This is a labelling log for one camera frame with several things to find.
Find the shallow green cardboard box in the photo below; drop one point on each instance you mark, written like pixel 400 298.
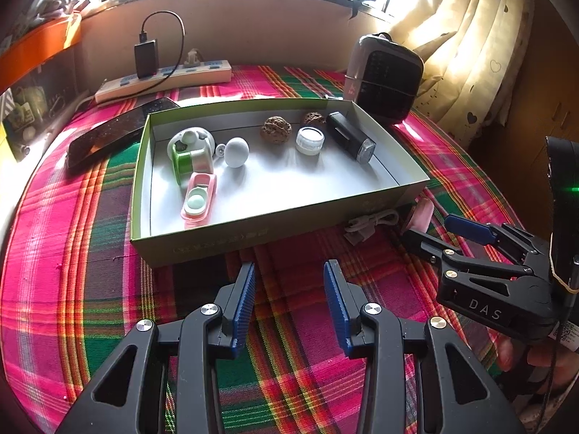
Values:
pixel 280 185

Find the person's right hand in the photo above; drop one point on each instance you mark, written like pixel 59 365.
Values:
pixel 543 366

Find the black smartphone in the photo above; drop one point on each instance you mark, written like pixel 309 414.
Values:
pixel 113 131

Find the black rectangular device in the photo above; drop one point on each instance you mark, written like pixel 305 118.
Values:
pixel 350 138

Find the green white spool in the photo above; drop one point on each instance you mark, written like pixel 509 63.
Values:
pixel 192 163

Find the small clear lidded jar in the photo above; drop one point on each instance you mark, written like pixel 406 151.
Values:
pixel 310 140

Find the black charger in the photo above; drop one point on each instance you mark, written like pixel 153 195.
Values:
pixel 145 58

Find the orange plastic tray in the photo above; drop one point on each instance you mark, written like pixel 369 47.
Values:
pixel 40 47

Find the grey desktop heater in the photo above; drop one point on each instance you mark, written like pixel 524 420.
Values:
pixel 384 77

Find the white bulb-shaped gadget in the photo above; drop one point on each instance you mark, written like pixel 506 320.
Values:
pixel 236 151

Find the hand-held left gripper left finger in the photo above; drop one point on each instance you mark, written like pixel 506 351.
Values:
pixel 242 312

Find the pink contact lens case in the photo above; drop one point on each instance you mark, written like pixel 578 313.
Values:
pixel 199 199

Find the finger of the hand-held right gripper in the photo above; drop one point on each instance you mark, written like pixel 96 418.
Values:
pixel 427 244
pixel 470 229

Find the black window latch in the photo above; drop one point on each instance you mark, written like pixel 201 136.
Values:
pixel 361 3

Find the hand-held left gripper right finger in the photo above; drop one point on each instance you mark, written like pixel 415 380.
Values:
pixel 337 312

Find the white power strip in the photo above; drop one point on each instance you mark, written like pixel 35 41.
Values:
pixel 167 79

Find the small white plug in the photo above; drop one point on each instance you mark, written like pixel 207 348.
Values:
pixel 192 57

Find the clear plastic container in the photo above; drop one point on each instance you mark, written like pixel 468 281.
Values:
pixel 36 95

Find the brown walnut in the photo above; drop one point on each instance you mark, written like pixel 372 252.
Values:
pixel 277 130
pixel 314 119

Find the cream heart print curtain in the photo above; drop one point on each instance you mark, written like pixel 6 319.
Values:
pixel 475 31

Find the white round device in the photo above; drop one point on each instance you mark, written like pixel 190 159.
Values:
pixel 190 138

